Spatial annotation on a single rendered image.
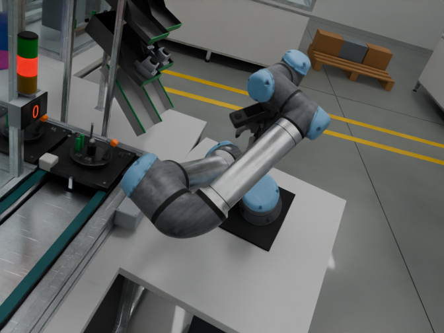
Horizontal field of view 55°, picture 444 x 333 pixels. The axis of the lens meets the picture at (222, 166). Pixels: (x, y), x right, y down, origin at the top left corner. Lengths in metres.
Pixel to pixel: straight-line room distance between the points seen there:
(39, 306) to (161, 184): 0.40
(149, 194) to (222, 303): 0.47
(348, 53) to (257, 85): 5.94
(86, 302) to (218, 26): 4.42
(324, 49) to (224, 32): 2.06
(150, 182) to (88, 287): 0.41
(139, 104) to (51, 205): 0.56
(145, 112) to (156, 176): 0.77
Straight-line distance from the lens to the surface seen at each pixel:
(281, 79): 1.08
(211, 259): 1.42
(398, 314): 2.97
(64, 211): 1.41
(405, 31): 10.65
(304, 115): 1.05
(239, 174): 0.99
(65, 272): 1.18
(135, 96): 1.75
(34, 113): 1.32
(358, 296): 2.90
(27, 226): 1.36
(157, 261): 1.37
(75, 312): 1.23
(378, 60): 7.13
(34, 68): 1.25
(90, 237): 1.27
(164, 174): 1.01
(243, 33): 5.34
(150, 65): 1.61
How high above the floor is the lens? 1.85
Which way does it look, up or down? 32 degrees down
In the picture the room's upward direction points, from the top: 18 degrees clockwise
